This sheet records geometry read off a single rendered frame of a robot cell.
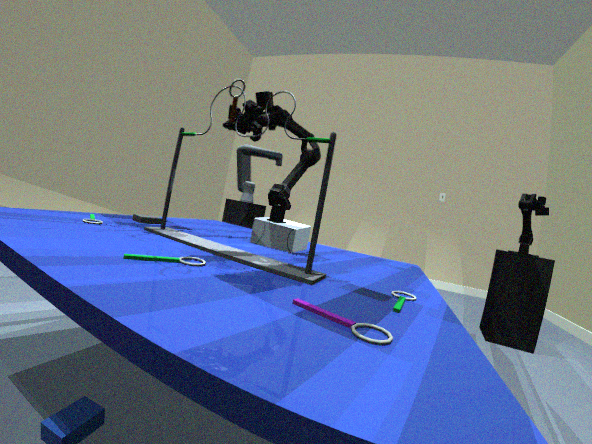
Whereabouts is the orange handle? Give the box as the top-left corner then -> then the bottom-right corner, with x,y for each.
229,79 -> 246,123

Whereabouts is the green handle with white loop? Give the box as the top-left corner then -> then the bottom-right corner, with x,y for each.
83,214 -> 103,224
391,291 -> 417,313
123,254 -> 206,266

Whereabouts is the white loop with pink handle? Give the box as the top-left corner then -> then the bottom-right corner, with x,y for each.
292,299 -> 393,345

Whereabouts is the blue rectangular block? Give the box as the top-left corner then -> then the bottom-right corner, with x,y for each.
41,396 -> 105,444

